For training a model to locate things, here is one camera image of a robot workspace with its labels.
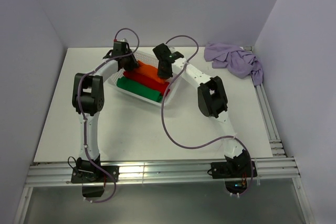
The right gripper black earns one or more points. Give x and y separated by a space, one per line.
161 75

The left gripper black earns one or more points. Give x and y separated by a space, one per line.
134 64

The white plastic basket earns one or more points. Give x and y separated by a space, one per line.
147 58

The orange t shirt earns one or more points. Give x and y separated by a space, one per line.
149 71

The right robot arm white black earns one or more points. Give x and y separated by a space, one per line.
212 102

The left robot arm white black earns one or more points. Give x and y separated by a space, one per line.
88 100

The red rolled t shirt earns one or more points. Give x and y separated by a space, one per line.
146 81

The green rolled t shirt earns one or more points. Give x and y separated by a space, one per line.
138 89

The lilac t shirt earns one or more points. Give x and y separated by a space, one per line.
237 61

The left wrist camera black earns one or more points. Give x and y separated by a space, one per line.
120 48

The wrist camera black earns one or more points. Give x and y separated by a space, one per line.
120 48
164 54

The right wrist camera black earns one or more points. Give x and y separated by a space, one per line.
164 54

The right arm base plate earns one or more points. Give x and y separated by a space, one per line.
223 172

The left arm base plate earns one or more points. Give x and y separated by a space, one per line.
81 176

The aluminium rail frame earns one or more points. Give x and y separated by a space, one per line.
160 182

